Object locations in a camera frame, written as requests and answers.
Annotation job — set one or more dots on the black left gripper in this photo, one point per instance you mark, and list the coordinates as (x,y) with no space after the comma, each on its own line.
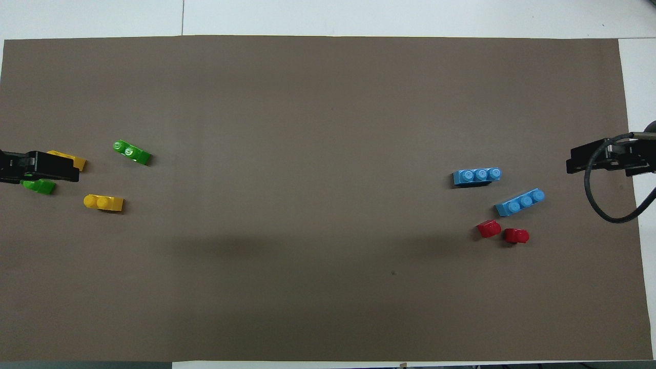
(15,164)

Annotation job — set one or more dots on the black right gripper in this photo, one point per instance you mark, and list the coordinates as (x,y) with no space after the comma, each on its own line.
(640,156)

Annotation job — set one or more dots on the green two-stud block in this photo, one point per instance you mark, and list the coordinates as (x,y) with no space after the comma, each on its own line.
(132,152)
(42,187)

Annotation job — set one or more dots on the blue three-stud block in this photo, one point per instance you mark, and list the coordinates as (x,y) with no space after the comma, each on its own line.
(520,202)
(476,176)

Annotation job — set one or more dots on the yellow two-stud block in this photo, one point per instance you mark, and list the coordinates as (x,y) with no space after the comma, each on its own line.
(104,203)
(79,162)

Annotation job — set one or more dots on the red one-stud block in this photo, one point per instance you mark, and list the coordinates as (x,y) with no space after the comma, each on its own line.
(516,236)
(489,228)

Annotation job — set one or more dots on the brown table mat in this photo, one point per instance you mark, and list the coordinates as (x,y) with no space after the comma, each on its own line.
(328,102)

